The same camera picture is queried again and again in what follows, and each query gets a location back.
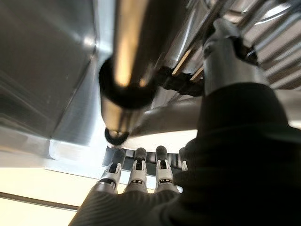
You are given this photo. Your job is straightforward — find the chrome kitchen faucet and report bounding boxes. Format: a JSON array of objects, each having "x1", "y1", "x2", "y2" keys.
[{"x1": 98, "y1": 0, "x2": 189, "y2": 145}]

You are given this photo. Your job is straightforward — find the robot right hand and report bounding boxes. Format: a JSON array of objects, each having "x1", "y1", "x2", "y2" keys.
[{"x1": 68, "y1": 18, "x2": 301, "y2": 226}]

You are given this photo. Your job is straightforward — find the stainless steel sink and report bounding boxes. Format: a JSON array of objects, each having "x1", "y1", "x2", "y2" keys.
[{"x1": 0, "y1": 0, "x2": 301, "y2": 179}]

